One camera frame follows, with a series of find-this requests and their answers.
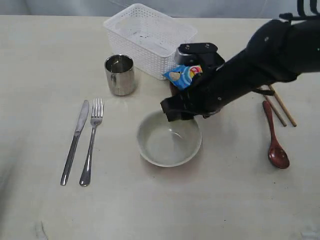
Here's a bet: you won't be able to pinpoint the brown wooden chopsticks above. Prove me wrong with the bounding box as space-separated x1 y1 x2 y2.
258 87 287 127

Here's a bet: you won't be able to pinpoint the blue snack bag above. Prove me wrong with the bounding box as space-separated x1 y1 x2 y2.
163 65 203 91

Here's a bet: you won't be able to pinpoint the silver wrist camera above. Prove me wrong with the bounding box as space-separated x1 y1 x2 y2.
174 42 218 66

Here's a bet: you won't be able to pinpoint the brown round plate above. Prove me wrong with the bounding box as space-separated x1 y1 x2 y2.
169 82 180 97

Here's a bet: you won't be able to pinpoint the white perforated plastic basket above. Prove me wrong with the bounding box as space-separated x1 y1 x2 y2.
103 3 197 81

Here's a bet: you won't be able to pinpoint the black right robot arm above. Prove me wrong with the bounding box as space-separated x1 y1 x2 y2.
160 19 320 122

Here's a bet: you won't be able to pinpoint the black cable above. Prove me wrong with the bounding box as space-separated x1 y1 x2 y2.
278 0 320 21

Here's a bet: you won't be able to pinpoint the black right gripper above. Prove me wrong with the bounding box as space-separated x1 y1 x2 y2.
160 51 255 122

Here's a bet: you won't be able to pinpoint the reddish brown wooden spoon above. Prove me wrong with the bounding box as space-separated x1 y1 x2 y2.
262 100 290 169

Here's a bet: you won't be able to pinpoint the stainless steel knife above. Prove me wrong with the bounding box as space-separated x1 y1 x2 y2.
60 100 90 186

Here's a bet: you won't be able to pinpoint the stainless steel fork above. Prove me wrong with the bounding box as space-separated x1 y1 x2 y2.
79 98 104 187

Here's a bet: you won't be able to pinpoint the stainless steel cup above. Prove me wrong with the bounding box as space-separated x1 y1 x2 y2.
104 54 137 96

